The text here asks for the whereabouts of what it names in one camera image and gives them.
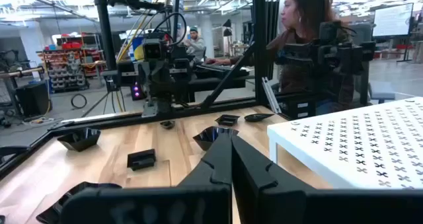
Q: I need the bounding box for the person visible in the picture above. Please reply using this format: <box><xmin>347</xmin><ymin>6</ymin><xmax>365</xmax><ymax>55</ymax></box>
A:
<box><xmin>183</xmin><ymin>25</ymin><xmax>208</xmax><ymax>65</ymax></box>
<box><xmin>204</xmin><ymin>0</ymin><xmax>356</xmax><ymax>116</ymax></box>

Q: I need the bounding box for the black wavy square plate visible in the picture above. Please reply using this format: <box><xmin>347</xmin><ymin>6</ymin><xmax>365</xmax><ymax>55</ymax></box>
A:
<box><xmin>56</xmin><ymin>127</ymin><xmax>102</xmax><ymax>153</ymax></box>
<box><xmin>35</xmin><ymin>180</ymin><xmax>123</xmax><ymax>224</ymax></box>

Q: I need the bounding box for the monitor on stand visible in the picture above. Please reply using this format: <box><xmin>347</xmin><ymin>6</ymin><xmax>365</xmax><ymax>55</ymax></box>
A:
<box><xmin>371</xmin><ymin>2</ymin><xmax>416</xmax><ymax>63</ymax></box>

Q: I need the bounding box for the silver aluminium bar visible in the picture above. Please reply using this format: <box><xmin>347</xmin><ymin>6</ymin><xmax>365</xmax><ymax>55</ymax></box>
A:
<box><xmin>260</xmin><ymin>77</ymin><xmax>282</xmax><ymax>115</ymax></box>

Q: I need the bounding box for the grey office chair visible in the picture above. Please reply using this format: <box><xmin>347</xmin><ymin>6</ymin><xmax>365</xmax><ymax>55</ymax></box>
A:
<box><xmin>350</xmin><ymin>22</ymin><xmax>397</xmax><ymax>106</ymax></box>

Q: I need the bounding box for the red parts shelf rack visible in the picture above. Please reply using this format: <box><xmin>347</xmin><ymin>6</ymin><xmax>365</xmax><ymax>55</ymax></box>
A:
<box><xmin>36</xmin><ymin>32</ymin><xmax>106</xmax><ymax>93</ymax></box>

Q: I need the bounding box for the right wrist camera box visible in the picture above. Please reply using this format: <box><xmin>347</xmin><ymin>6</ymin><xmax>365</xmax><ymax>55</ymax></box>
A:
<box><xmin>142</xmin><ymin>38</ymin><xmax>168</xmax><ymax>61</ymax></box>

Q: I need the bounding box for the black cable coil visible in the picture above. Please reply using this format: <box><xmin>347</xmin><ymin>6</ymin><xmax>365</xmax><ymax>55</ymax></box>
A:
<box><xmin>69</xmin><ymin>93</ymin><xmax>89</xmax><ymax>110</ymax></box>

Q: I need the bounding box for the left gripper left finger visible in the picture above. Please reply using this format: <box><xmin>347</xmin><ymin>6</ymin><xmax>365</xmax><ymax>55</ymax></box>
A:
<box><xmin>60</xmin><ymin>132</ymin><xmax>233</xmax><ymax>224</ymax></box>

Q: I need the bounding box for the dark desk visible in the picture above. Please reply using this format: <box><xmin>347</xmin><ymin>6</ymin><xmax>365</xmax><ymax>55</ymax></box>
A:
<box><xmin>188</xmin><ymin>73</ymin><xmax>257</xmax><ymax>102</ymax></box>

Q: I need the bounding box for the black hexagonal cup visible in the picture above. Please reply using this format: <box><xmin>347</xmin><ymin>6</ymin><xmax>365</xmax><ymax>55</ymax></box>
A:
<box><xmin>192</xmin><ymin>126</ymin><xmax>239</xmax><ymax>151</ymax></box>

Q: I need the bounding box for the black speaker box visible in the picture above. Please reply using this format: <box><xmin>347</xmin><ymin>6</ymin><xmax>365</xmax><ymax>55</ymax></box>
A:
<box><xmin>15</xmin><ymin>80</ymin><xmax>52</xmax><ymax>119</ymax></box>

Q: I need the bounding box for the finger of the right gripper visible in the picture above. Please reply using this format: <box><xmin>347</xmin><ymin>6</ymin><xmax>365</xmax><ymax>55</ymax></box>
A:
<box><xmin>142</xmin><ymin>62</ymin><xmax>156</xmax><ymax>98</ymax></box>
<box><xmin>160</xmin><ymin>62</ymin><xmax>174</xmax><ymax>98</ymax></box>

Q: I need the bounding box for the black mechanical device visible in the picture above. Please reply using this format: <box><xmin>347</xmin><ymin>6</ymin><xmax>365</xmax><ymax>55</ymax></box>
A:
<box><xmin>276</xmin><ymin>20</ymin><xmax>377</xmax><ymax>83</ymax></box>

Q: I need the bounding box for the silver mounting bracket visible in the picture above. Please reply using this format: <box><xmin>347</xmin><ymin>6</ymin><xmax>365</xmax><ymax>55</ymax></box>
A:
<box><xmin>141</xmin><ymin>103</ymin><xmax>159</xmax><ymax>118</ymax></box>

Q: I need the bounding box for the box with purple lights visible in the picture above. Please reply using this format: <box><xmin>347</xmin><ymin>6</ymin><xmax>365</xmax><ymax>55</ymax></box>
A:
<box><xmin>130</xmin><ymin>81</ymin><xmax>146</xmax><ymax>102</ymax></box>

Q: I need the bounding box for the white perforated riser shelf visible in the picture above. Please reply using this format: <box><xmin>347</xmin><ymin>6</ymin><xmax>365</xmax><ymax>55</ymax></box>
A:
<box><xmin>266</xmin><ymin>96</ymin><xmax>423</xmax><ymax>190</ymax></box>

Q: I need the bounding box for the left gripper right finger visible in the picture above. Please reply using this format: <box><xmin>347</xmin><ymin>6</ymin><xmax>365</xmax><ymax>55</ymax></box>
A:
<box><xmin>231</xmin><ymin>135</ymin><xmax>423</xmax><ymax>224</ymax></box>

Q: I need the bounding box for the black tripod stand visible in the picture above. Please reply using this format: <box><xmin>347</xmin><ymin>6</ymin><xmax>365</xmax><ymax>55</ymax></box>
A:
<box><xmin>81</xmin><ymin>0</ymin><xmax>166</xmax><ymax>118</ymax></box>

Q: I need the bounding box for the blue and yellow banner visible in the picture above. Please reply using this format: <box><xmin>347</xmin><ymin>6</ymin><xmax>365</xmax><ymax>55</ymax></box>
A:
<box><xmin>127</xmin><ymin>35</ymin><xmax>146</xmax><ymax>63</ymax></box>

